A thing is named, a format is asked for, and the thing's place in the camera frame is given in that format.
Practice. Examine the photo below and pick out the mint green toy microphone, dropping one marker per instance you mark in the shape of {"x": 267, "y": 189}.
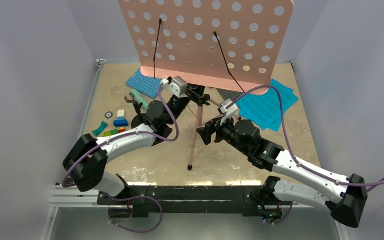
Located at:
{"x": 139, "y": 99}

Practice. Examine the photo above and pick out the blue brick baseplate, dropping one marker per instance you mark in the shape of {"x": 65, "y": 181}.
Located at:
{"x": 146, "y": 85}

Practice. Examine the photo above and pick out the blue white brick stack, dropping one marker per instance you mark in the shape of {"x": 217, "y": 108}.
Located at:
{"x": 120, "y": 120}

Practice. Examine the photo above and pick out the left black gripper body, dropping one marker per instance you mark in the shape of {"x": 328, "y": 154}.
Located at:
{"x": 194, "y": 93}

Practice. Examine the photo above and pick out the teal curved brick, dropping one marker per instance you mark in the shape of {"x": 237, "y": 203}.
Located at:
{"x": 100, "y": 129}

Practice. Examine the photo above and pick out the pink music stand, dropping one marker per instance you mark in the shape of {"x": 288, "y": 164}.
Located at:
{"x": 223, "y": 44}

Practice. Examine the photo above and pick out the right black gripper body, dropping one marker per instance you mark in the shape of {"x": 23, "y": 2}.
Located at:
{"x": 225, "y": 132}

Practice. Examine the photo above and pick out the grey brick baseplate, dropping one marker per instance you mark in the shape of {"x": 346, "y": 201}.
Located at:
{"x": 229, "y": 94}

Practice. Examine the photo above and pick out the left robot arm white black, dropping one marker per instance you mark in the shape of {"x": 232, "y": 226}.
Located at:
{"x": 86, "y": 162}

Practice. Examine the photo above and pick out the blue sheet music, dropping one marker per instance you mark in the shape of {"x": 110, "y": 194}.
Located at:
{"x": 271, "y": 105}
{"x": 251, "y": 107}

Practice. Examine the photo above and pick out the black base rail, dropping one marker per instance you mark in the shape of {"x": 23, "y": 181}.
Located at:
{"x": 141, "y": 201}

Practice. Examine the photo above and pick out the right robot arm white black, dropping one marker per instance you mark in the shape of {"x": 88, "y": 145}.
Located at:
{"x": 344, "y": 196}

